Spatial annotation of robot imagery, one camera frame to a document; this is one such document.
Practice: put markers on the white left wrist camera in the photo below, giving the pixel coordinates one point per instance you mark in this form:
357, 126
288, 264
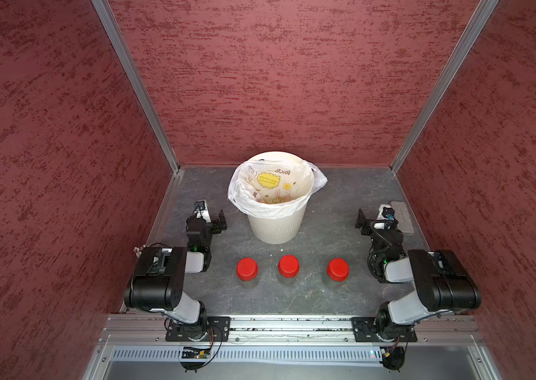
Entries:
201, 211

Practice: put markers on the white printed bin liner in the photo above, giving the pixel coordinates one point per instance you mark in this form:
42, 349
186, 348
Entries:
274, 189

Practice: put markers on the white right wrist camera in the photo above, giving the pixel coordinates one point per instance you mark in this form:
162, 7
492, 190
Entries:
386, 213

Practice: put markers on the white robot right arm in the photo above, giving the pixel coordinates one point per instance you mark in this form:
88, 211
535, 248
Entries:
441, 283

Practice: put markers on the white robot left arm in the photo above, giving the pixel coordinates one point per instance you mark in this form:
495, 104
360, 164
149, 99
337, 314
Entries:
157, 284

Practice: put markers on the grey rectangular pad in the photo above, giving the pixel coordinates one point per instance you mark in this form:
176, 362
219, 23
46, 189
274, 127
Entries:
403, 216

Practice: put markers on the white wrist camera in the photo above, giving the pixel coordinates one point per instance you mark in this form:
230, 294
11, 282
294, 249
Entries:
386, 213
201, 211

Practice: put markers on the cream plastic trash bin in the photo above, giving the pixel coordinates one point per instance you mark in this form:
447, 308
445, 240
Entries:
281, 230

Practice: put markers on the red lid jar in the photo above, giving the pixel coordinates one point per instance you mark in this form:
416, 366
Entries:
288, 269
247, 272
337, 272

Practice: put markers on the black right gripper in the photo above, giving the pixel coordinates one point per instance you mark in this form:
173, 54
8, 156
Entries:
365, 223

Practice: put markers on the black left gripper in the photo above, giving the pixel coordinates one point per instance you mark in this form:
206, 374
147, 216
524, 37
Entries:
216, 223

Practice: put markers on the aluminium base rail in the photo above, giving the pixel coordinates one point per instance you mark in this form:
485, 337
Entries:
149, 329

